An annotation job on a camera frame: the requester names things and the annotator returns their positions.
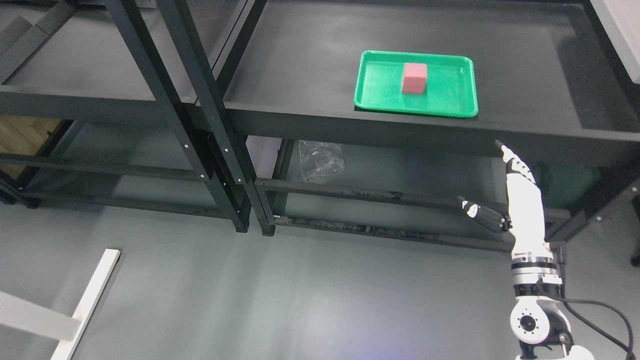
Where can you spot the black metal shelf right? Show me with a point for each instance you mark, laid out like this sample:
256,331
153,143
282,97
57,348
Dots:
376,117

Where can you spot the pink foam block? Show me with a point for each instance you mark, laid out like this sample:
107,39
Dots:
414,78

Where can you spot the green plastic tray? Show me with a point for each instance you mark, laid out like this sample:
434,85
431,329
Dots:
450,89

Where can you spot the black metal shelf left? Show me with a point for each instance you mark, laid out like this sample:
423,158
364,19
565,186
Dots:
112,103

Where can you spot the clear plastic bag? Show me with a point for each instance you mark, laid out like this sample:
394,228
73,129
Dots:
320,160

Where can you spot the black metal shelf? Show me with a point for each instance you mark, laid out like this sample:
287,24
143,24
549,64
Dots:
376,117
112,103

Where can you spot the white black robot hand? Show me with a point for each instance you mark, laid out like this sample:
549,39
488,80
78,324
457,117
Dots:
525,218

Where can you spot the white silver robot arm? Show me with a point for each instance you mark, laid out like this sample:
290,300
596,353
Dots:
536,319

